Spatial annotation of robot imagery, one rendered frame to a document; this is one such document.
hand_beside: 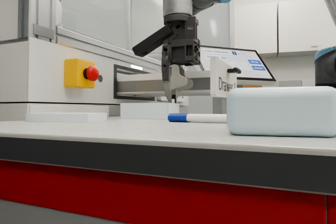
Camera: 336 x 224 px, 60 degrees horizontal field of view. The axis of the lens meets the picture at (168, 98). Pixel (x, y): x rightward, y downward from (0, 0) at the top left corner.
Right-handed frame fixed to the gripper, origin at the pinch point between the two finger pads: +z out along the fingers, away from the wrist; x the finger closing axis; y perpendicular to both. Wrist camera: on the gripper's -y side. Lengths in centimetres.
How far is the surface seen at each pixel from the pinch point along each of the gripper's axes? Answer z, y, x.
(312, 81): -36, 83, 384
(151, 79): -6.3, -10.7, 13.6
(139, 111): 3.4, -5.3, -7.1
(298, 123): 4, 26, -43
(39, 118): 4.6, -16.5, -26.8
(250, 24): -116, 2, 352
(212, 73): -7.0, 9.2, 9.8
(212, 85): -3.7, 9.2, 9.8
